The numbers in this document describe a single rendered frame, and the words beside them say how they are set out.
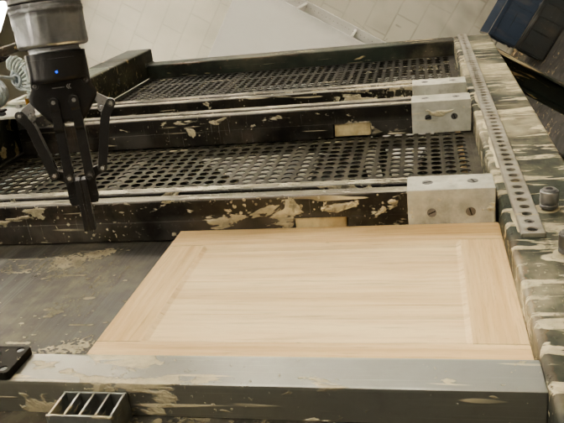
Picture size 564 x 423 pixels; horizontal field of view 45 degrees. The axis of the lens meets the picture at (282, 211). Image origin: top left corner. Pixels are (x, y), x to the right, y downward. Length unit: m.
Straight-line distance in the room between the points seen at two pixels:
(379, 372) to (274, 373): 0.10
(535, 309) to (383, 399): 0.20
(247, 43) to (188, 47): 1.65
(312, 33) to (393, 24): 1.49
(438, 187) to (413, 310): 0.26
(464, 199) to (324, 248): 0.21
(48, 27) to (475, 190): 0.61
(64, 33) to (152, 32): 5.54
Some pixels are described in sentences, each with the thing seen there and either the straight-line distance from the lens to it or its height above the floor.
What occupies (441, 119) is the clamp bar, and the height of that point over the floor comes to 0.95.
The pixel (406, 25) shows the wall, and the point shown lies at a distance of 6.04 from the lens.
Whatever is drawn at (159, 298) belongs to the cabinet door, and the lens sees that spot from 0.91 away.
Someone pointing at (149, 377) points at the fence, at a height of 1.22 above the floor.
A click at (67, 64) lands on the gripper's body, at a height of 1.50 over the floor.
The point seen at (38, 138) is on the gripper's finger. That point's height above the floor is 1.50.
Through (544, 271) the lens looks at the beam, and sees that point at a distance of 0.84.
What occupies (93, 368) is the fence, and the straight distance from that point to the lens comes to 0.76.
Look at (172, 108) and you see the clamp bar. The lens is 1.80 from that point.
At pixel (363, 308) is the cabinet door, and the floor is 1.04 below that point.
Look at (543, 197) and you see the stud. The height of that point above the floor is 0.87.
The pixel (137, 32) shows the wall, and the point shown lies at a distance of 6.49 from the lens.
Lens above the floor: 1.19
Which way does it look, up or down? 1 degrees down
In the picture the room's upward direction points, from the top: 63 degrees counter-clockwise
